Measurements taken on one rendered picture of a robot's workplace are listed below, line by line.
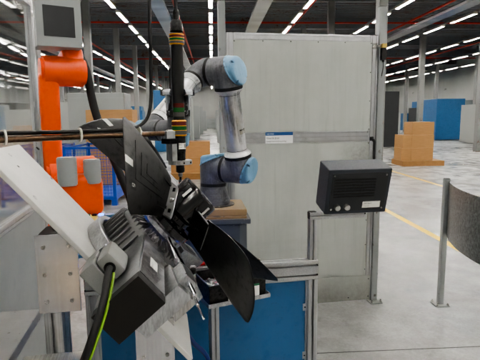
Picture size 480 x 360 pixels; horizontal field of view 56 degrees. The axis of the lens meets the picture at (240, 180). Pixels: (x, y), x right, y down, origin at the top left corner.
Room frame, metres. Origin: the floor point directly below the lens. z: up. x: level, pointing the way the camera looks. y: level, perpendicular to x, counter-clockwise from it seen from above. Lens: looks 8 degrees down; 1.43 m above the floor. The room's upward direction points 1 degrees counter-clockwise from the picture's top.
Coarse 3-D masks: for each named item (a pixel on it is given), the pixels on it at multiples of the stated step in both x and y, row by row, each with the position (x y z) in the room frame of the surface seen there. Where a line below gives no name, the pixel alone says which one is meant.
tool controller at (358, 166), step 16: (336, 160) 1.80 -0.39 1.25; (352, 160) 1.80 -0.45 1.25; (368, 160) 1.81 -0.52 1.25; (320, 176) 1.78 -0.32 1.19; (336, 176) 1.70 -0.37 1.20; (352, 176) 1.71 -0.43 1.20; (368, 176) 1.72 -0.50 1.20; (384, 176) 1.73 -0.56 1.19; (320, 192) 1.78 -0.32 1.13; (336, 192) 1.71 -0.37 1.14; (352, 192) 1.73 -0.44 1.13; (368, 192) 1.74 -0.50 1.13; (384, 192) 1.75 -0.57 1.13; (320, 208) 1.78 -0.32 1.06; (336, 208) 1.71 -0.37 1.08; (352, 208) 1.74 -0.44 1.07; (368, 208) 1.76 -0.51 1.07; (384, 208) 1.77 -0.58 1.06
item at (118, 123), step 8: (96, 120) 1.28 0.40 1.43; (112, 120) 1.32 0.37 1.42; (120, 120) 1.35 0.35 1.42; (88, 128) 1.23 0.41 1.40; (104, 128) 1.27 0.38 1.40; (112, 128) 1.29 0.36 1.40; (96, 144) 1.21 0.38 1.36; (104, 144) 1.22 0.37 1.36; (112, 144) 1.24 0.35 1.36; (120, 144) 1.25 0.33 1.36; (152, 144) 1.33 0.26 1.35; (104, 152) 1.21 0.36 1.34; (112, 152) 1.22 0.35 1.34; (120, 152) 1.23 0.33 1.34; (112, 160) 1.20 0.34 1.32; (120, 160) 1.21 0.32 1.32
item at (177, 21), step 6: (174, 12) 1.30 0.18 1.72; (174, 18) 1.30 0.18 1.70; (174, 24) 1.29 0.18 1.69; (180, 24) 1.29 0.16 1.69; (174, 30) 1.32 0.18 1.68; (180, 30) 1.29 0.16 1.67; (180, 138) 1.29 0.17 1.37; (180, 144) 1.29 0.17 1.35; (180, 150) 1.29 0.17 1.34; (180, 156) 1.29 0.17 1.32; (180, 168) 1.29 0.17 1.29
